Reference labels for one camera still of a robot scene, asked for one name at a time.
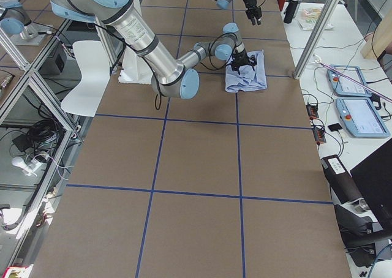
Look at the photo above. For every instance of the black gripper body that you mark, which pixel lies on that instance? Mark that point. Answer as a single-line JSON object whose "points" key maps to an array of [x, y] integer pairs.
{"points": [[249, 2], [239, 57]]}

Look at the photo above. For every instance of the light blue striped shirt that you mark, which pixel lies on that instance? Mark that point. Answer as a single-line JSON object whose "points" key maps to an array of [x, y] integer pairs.
{"points": [[247, 79]]}

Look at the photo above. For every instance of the black water bottle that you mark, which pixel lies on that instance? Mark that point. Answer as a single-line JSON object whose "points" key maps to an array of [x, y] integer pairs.
{"points": [[290, 11]]}

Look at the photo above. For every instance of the metal reacher grabber tool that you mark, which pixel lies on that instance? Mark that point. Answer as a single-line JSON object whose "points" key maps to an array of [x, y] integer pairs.
{"points": [[318, 60]]}

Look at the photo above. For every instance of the far teach pendant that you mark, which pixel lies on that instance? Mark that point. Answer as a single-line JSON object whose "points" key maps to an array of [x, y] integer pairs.
{"points": [[344, 87]]}

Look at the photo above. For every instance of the teach pendant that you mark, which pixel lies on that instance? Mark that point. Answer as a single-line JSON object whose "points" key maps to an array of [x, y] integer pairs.
{"points": [[344, 87], [360, 117]]}

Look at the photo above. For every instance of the brown paper table mat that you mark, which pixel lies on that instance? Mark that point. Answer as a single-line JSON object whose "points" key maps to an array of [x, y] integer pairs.
{"points": [[221, 185]]}

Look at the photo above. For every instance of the near teach pendant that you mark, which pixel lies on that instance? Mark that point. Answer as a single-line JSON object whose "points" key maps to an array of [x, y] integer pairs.
{"points": [[360, 117]]}

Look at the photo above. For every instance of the white chair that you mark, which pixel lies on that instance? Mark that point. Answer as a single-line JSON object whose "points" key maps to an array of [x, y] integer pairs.
{"points": [[94, 66]]}

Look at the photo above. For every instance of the black monitor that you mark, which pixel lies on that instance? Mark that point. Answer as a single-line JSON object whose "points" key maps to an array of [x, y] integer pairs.
{"points": [[372, 177]]}

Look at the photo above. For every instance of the grey aluminium frame post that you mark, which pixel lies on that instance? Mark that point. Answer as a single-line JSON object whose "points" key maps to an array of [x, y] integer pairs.
{"points": [[314, 37]]}

